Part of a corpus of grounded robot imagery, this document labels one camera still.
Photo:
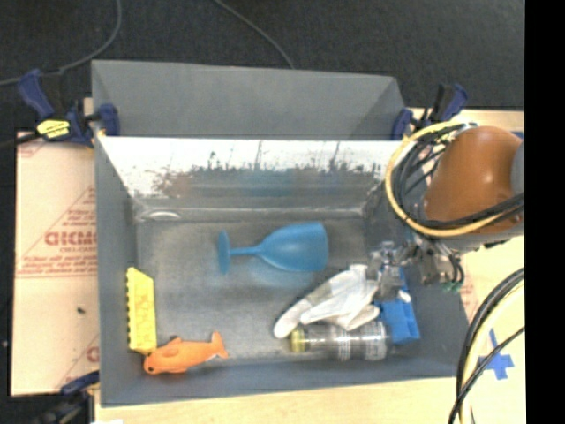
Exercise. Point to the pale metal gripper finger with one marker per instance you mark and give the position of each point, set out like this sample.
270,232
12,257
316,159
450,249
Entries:
392,286
383,259

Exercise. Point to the blue box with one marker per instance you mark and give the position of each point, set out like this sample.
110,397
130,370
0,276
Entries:
399,320

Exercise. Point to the white glove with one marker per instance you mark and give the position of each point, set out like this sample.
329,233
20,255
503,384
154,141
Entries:
335,298

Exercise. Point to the clear plastic bottle, yellow cap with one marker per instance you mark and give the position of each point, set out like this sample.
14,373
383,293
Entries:
348,342

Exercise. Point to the blue plastic goblet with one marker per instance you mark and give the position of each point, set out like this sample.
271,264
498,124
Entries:
296,247

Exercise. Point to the grey metal bin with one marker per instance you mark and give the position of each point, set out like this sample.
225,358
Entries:
247,316

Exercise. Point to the orange toy fish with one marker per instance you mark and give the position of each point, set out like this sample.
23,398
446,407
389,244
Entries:
181,356

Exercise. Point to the yellow ridged block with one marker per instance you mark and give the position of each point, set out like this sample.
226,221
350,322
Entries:
142,312

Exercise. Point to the brown cardboard board, red print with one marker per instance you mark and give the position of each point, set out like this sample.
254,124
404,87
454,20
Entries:
53,281

